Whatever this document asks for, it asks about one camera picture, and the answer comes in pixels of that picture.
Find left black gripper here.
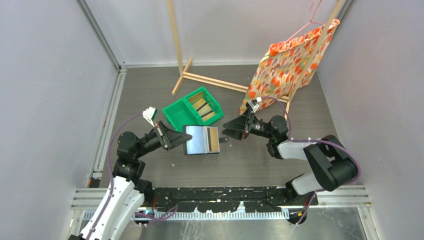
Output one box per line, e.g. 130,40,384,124
134,120,192,159

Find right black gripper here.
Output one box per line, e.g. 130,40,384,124
221,107,275,141

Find gold striped card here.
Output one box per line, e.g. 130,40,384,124
188,92,212,116
206,126,220,153

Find black leather card holder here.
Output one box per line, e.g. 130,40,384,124
183,125,229,156

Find green plastic two-compartment bin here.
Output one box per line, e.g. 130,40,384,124
162,86,224,132

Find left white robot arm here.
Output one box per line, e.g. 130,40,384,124
69,120,192,240

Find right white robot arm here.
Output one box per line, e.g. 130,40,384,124
222,109,360,205

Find gold card with stripe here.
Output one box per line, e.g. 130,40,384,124
201,110,216,122

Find wooden drying rack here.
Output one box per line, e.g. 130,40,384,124
166,0,345,118

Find floral orange cloth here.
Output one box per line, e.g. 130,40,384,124
238,18,340,114

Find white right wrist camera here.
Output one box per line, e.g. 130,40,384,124
246,97,262,114

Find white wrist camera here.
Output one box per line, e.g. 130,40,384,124
142,106,158,127
246,97,262,114

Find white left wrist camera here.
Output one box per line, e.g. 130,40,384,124
142,106,158,127

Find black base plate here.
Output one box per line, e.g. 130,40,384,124
144,186,318,213

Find slotted metal rail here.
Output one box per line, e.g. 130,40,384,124
82,209,291,222

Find pink wire hanger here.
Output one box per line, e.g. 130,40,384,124
285,0,325,42

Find aluminium corner frame post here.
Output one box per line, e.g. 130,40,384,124
76,0,123,71

